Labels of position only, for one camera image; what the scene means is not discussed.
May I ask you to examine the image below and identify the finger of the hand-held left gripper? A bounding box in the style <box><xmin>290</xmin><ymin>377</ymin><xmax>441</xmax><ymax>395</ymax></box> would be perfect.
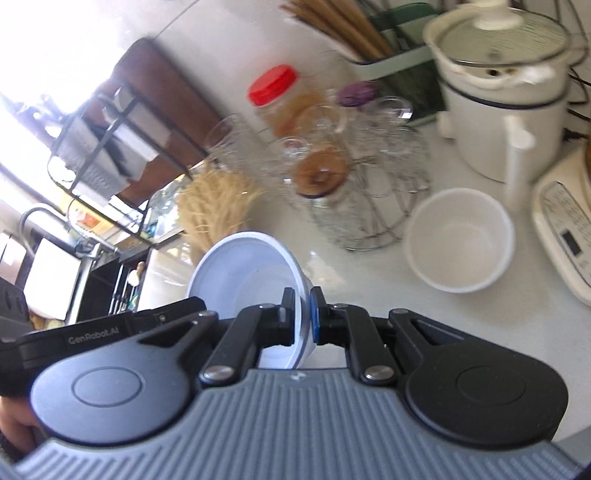
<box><xmin>131</xmin><ymin>296</ymin><xmax>208</xmax><ymax>337</ymax></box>

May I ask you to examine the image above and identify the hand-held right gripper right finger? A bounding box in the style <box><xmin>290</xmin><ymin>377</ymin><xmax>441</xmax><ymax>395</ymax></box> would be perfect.
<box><xmin>309</xmin><ymin>286</ymin><xmax>467</xmax><ymax>386</ymax></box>

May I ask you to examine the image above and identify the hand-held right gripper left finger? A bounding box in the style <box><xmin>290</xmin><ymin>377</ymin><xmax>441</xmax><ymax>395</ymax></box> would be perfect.
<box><xmin>136</xmin><ymin>286</ymin><xmax>297</xmax><ymax>387</ymax></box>

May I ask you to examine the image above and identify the white plastic bowl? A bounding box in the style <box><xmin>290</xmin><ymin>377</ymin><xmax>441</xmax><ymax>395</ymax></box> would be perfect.
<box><xmin>186</xmin><ymin>232</ymin><xmax>320</xmax><ymax>370</ymax></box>

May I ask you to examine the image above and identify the person's left hand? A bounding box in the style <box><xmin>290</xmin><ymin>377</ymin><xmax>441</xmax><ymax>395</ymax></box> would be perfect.
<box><xmin>0</xmin><ymin>396</ymin><xmax>40</xmax><ymax>460</ymax></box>

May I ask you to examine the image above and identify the white rectangular board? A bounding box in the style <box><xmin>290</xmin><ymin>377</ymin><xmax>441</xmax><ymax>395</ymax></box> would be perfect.
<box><xmin>22</xmin><ymin>237</ymin><xmax>83</xmax><ymax>320</ymax></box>

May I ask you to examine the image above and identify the black roll-up drain rack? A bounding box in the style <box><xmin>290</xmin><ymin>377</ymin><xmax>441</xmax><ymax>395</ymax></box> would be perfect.
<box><xmin>67</xmin><ymin>249</ymin><xmax>153</xmax><ymax>324</ymax></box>

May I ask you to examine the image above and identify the pale dried straw bundle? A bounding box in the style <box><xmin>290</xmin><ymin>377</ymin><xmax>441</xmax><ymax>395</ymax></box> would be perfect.
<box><xmin>177</xmin><ymin>168</ymin><xmax>262</xmax><ymax>261</ymax></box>

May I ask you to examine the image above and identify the clear glass container red print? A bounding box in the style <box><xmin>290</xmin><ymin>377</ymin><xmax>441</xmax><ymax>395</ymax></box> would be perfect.
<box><xmin>67</xmin><ymin>196</ymin><xmax>116</xmax><ymax>234</ymax></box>

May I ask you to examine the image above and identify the chrome faucet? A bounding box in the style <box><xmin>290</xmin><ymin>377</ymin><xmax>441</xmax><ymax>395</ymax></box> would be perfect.
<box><xmin>18</xmin><ymin>207</ymin><xmax>118</xmax><ymax>259</ymax></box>

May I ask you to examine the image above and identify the glass jar with wooden lid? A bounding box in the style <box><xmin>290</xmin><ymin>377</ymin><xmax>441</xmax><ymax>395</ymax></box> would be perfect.
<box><xmin>293</xmin><ymin>148</ymin><xmax>354</xmax><ymax>204</ymax></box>

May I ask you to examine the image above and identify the white paper bowl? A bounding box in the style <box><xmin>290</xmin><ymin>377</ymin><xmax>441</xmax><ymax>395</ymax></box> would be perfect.
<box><xmin>405</xmin><ymin>188</ymin><xmax>516</xmax><ymax>295</ymax></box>

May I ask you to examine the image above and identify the white storage box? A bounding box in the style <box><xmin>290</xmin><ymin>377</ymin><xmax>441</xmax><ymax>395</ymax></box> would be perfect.
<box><xmin>60</xmin><ymin>88</ymin><xmax>155</xmax><ymax>195</ymax></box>

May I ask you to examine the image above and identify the tall clear glass tumbler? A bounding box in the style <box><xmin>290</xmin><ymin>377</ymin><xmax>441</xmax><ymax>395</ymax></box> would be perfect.
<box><xmin>204</xmin><ymin>114</ymin><xmax>266</xmax><ymax>174</ymax></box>

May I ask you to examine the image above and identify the set of clear glass cups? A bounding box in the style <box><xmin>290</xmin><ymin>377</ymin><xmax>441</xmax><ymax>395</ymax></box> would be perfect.
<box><xmin>263</xmin><ymin>95</ymin><xmax>432</xmax><ymax>222</ymax></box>

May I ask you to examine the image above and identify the red-lidded jar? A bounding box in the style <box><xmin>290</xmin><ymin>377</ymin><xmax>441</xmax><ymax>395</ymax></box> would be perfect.
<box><xmin>247</xmin><ymin>65</ymin><xmax>326</xmax><ymax>139</ymax></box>

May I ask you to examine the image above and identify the dark wood shelf rack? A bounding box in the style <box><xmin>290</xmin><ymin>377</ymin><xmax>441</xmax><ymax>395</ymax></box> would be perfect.
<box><xmin>46</xmin><ymin>38</ymin><xmax>211</xmax><ymax>210</ymax></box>

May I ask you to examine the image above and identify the purple round lid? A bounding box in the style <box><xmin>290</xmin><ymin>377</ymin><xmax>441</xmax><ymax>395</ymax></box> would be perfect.
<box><xmin>336</xmin><ymin>80</ymin><xmax>378</xmax><ymax>108</ymax></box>

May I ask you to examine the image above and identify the white cooker pot glass lid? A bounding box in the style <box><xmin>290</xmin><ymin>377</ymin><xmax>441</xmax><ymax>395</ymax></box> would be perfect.
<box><xmin>422</xmin><ymin>0</ymin><xmax>575</xmax><ymax>212</ymax></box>

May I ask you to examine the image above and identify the beige rice cooker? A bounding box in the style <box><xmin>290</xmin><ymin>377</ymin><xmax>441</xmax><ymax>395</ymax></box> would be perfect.
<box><xmin>530</xmin><ymin>145</ymin><xmax>591</xmax><ymax>302</ymax></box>

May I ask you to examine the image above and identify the white green chopstick holder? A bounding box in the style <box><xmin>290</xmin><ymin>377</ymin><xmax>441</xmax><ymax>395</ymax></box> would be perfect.
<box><xmin>342</xmin><ymin>2</ymin><xmax>446</xmax><ymax>127</ymax></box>

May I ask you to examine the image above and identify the bundle of chopsticks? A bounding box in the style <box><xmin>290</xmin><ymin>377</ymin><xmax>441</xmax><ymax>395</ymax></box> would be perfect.
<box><xmin>279</xmin><ymin>0</ymin><xmax>395</xmax><ymax>63</ymax></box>

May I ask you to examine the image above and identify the wire cup rack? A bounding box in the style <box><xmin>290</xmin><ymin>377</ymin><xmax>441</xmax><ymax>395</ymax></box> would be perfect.
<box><xmin>277</xmin><ymin>152</ymin><xmax>432</xmax><ymax>253</ymax></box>

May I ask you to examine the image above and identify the black power cable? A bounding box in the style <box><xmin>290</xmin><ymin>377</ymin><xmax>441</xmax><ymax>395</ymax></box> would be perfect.
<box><xmin>566</xmin><ymin>58</ymin><xmax>591</xmax><ymax>141</ymax></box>

